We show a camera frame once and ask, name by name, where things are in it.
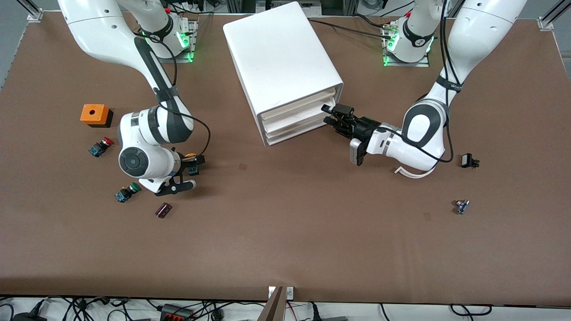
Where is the green push button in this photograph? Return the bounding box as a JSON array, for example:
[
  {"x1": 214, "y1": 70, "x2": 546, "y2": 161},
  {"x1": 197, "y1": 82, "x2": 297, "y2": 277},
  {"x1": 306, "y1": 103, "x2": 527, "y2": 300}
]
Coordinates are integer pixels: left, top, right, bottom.
[{"x1": 115, "y1": 182, "x2": 141, "y2": 203}]

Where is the red push button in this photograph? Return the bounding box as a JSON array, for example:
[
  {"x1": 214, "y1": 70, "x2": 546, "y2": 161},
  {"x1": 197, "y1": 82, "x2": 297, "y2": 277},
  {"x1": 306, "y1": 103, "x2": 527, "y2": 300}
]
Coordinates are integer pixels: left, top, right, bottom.
[{"x1": 88, "y1": 137, "x2": 114, "y2": 158}]

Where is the white curved plastic strip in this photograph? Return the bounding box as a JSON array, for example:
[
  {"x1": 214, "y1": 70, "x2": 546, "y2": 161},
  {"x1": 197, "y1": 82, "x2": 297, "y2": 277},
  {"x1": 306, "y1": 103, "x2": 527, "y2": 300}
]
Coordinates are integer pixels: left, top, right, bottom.
[{"x1": 393, "y1": 164, "x2": 435, "y2": 179}]

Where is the black power strip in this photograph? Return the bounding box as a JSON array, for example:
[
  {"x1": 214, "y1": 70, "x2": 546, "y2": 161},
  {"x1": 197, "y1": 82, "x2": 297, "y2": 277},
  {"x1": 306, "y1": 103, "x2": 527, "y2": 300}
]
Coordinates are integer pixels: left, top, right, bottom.
[{"x1": 160, "y1": 303, "x2": 195, "y2": 321}]

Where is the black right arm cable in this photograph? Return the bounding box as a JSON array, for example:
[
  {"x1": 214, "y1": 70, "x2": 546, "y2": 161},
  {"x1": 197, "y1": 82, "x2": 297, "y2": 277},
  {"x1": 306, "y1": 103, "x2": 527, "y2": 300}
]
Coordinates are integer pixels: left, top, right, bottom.
[{"x1": 134, "y1": 31, "x2": 211, "y2": 156}]

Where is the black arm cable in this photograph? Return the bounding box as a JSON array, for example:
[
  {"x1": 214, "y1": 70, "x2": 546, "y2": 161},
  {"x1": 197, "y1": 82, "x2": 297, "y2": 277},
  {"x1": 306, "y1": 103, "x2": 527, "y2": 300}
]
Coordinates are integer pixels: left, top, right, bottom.
[
  {"x1": 377, "y1": 0, "x2": 455, "y2": 163},
  {"x1": 134, "y1": 31, "x2": 211, "y2": 156}
]

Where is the black cable on table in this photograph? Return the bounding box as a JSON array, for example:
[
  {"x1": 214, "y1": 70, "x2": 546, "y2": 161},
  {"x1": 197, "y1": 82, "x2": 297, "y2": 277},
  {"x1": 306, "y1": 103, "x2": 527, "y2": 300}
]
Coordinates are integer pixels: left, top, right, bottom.
[{"x1": 308, "y1": 13, "x2": 397, "y2": 40}]

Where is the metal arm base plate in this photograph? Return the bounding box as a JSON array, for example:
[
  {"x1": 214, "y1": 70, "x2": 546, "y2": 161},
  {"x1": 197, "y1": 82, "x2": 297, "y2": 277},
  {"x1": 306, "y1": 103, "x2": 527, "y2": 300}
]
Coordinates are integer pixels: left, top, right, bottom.
[
  {"x1": 172, "y1": 18, "x2": 198, "y2": 63},
  {"x1": 383, "y1": 21, "x2": 430, "y2": 67}
]

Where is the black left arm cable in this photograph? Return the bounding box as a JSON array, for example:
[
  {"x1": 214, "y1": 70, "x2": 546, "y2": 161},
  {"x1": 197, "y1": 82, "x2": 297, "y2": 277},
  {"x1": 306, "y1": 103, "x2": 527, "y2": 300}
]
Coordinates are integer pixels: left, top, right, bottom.
[{"x1": 377, "y1": 0, "x2": 455, "y2": 163}]

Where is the orange button enclosure box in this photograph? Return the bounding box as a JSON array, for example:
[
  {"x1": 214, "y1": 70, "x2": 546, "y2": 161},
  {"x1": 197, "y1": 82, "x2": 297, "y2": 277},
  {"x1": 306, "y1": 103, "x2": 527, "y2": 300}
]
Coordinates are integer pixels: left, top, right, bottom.
[{"x1": 80, "y1": 104, "x2": 114, "y2": 128}]

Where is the grey camera stand pole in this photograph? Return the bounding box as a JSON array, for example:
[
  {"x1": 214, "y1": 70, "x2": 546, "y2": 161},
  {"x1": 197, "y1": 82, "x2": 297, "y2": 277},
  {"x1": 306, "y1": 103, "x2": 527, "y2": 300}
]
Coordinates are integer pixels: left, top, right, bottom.
[{"x1": 258, "y1": 286, "x2": 286, "y2": 321}]

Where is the black looped cable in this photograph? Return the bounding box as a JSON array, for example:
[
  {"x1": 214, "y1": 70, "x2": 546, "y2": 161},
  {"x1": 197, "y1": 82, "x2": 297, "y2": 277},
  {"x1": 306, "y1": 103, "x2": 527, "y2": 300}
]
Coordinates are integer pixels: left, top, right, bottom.
[{"x1": 450, "y1": 304, "x2": 492, "y2": 317}]

